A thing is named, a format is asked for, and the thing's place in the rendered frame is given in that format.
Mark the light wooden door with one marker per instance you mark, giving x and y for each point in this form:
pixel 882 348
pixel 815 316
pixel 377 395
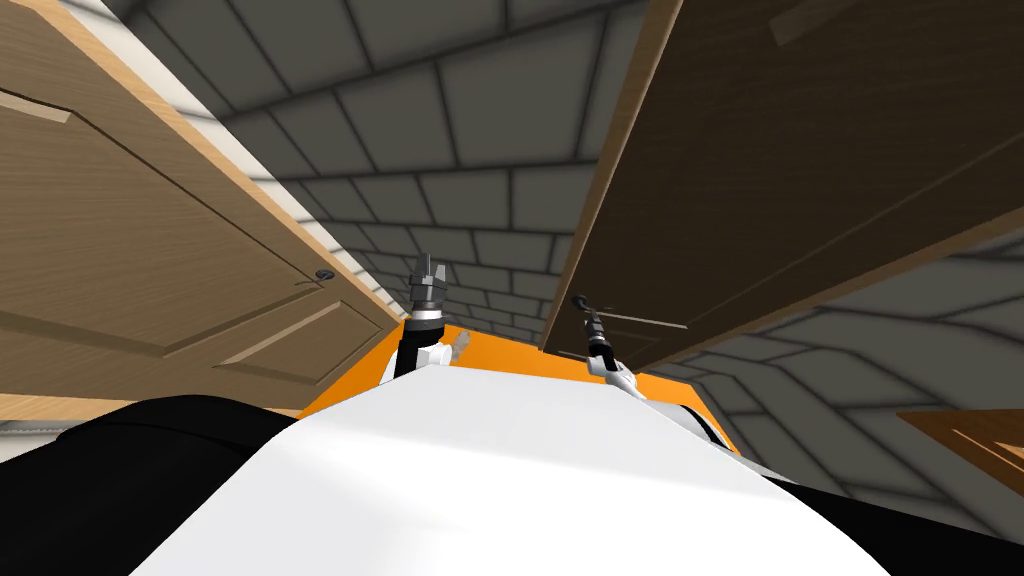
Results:
pixel 136 240

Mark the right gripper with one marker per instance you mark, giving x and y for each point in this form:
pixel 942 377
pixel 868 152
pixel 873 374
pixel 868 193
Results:
pixel 582 306

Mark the orange panel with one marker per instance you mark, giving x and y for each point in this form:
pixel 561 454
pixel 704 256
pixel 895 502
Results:
pixel 512 356

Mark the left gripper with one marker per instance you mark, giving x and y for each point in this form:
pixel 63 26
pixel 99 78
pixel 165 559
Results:
pixel 427 291

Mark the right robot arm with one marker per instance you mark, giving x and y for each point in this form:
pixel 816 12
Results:
pixel 904 536

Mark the dark brown wooden door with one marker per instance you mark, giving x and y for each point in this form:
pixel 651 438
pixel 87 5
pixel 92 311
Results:
pixel 784 160

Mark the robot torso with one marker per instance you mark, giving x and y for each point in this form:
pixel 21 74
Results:
pixel 496 480

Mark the brown wooden furniture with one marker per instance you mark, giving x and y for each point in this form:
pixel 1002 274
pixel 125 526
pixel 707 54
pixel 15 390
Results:
pixel 980 444

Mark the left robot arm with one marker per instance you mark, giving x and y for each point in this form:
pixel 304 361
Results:
pixel 120 488

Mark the dark round door knob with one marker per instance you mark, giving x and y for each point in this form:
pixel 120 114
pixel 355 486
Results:
pixel 324 274

